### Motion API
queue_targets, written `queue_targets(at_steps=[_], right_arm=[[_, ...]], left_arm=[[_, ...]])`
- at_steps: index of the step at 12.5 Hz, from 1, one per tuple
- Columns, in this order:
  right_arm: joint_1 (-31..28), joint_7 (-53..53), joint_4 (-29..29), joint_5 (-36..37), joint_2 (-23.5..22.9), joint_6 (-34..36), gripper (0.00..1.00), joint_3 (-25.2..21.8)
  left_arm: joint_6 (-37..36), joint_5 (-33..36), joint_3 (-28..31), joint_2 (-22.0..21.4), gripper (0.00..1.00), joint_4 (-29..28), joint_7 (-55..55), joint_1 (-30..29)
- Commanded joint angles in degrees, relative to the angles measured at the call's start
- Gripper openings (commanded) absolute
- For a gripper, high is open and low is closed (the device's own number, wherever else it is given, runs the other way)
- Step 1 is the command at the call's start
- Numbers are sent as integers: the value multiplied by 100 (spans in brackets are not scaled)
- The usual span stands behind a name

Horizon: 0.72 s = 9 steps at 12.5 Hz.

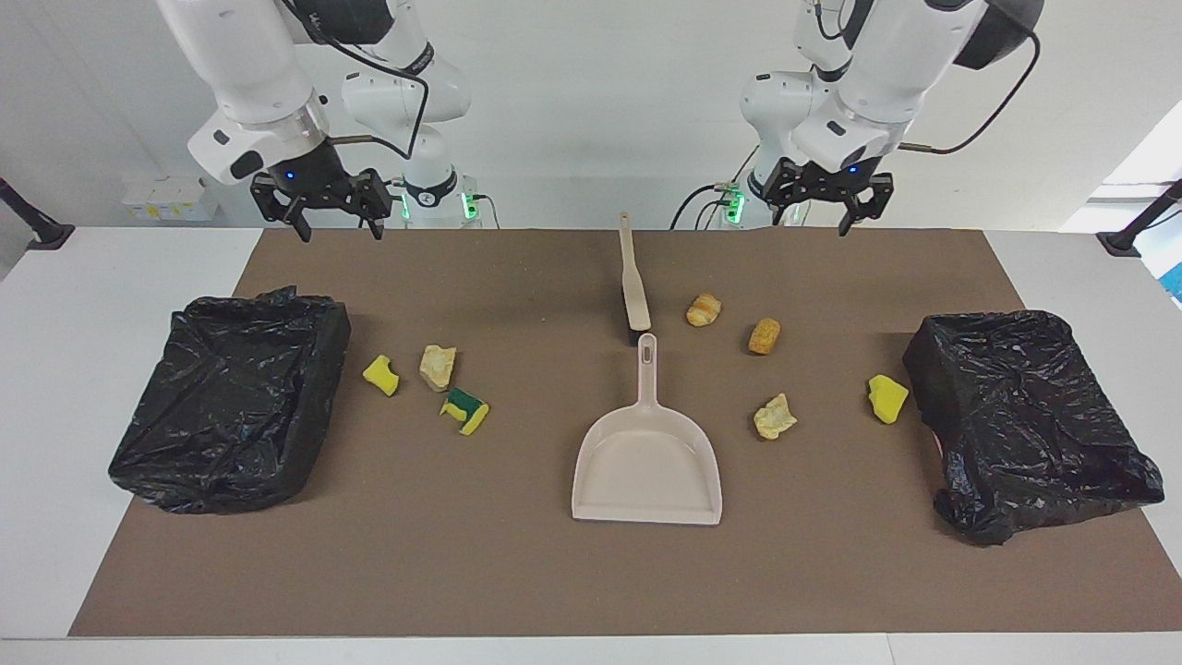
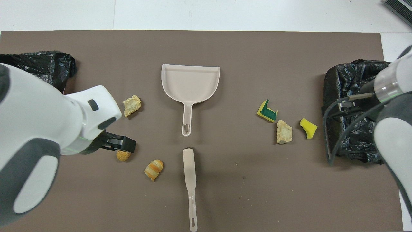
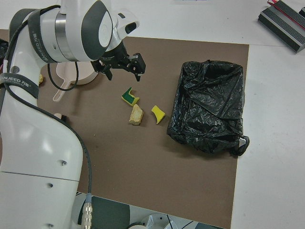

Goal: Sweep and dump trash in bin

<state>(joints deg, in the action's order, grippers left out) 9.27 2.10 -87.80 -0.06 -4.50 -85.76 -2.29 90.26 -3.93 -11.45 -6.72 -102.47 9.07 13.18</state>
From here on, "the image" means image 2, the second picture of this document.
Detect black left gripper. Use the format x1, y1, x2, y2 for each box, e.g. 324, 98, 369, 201
95, 130, 136, 154

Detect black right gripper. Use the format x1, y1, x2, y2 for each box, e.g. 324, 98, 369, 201
335, 79, 382, 117

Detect brown oval bread roll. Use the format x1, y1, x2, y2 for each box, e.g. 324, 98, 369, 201
116, 150, 133, 162

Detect striped toy croissant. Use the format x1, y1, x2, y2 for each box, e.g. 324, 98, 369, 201
144, 159, 164, 182

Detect beige hand brush black bristles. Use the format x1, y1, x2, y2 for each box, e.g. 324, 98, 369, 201
183, 148, 198, 232

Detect beige plastic dustpan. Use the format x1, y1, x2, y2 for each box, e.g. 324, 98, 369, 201
161, 64, 221, 137

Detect bin lined with black bag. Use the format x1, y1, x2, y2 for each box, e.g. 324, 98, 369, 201
0, 50, 78, 94
323, 59, 401, 165

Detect small yellow sponge piece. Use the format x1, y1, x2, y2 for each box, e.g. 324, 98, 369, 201
300, 118, 318, 140

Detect pale stone-like bread chunk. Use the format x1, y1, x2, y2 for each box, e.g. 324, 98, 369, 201
276, 120, 293, 144

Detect yellow and green sponge piece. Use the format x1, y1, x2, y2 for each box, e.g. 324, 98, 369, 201
257, 99, 279, 123

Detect grey ribbed device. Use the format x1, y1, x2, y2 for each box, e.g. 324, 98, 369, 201
383, 0, 412, 28

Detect brown table mat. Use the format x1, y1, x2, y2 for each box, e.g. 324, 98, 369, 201
0, 30, 404, 232

